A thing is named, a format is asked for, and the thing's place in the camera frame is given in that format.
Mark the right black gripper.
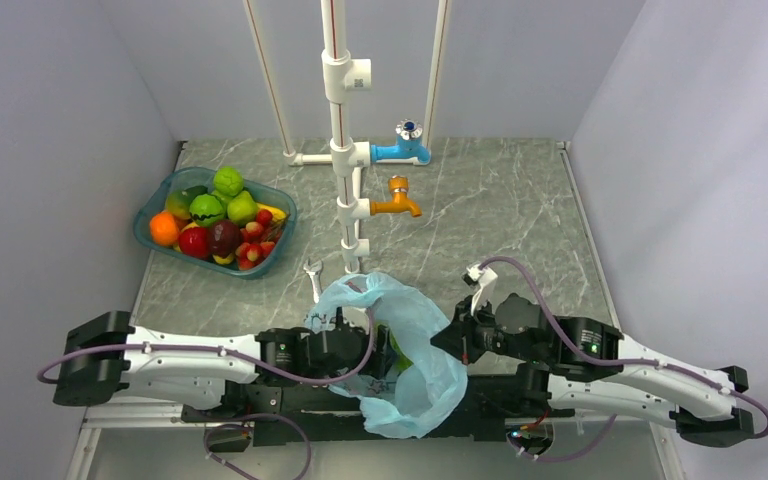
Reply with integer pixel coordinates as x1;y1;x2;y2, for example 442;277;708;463
429;292;546;364

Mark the fake green grapes bunch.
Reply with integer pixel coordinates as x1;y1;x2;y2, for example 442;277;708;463
389;335;413;373

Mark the light blue plastic bag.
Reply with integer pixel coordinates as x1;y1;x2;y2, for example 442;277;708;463
304;272;468;439

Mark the fake dark red fruit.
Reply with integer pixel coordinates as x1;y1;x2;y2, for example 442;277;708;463
208;219;242;257

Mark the fake orange fruit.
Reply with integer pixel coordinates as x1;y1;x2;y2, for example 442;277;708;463
149;211;180;248

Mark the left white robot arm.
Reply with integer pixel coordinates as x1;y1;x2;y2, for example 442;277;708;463
38;311;396;420

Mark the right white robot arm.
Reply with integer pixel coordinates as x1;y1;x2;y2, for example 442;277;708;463
431;293;754;448

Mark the fake strawberries bunch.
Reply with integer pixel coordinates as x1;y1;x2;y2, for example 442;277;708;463
234;218;288;271

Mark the fake yellow mango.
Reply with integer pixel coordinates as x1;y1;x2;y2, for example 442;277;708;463
212;253;235;265

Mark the fake yellow banana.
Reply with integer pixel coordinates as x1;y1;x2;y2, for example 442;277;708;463
256;203;288;224

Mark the fake green pear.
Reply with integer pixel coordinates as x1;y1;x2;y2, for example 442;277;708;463
226;189;260;226

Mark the fake red apple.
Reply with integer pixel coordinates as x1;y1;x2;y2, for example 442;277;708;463
177;226;210;260

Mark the fake green red mango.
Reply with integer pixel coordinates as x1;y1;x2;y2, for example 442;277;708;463
165;190;195;220

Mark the silver combination wrench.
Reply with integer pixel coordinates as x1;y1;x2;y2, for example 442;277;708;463
303;258;323;303

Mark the orange plastic faucet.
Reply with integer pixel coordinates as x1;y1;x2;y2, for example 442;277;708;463
369;175;422;217

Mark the blue plastic faucet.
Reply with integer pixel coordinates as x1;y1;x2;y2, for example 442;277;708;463
370;119;431;165

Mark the teal plastic fruit basket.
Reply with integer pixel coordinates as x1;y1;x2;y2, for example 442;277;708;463
133;167;297;279

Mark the white pvc pipe stand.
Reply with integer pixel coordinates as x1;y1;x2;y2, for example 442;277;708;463
242;1;451;273

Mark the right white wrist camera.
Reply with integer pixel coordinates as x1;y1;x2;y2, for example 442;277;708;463
463;263;498;316

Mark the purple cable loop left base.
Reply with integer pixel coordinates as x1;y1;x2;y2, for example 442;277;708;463
202;413;313;479

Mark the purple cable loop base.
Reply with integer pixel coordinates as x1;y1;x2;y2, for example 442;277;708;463
202;413;313;479
505;414;617;464

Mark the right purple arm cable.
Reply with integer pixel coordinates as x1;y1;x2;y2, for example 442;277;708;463
478;256;768;440

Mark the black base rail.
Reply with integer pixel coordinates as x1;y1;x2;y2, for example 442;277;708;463
181;375;575;442

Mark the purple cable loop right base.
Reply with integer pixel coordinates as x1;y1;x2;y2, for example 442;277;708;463
505;414;617;464

